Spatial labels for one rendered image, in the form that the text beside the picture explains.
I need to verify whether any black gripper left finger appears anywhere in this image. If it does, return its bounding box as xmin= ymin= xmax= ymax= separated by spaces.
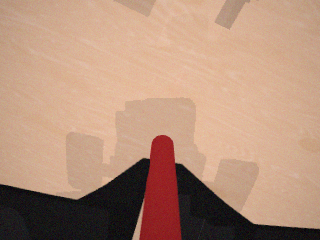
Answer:
xmin=0 ymin=158 xmax=150 ymax=240

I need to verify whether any red peg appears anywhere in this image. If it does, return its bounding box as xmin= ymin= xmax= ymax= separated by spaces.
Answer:
xmin=139 ymin=135 xmax=182 ymax=240

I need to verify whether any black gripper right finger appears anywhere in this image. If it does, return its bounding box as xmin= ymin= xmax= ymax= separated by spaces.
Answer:
xmin=175 ymin=163 xmax=320 ymax=240

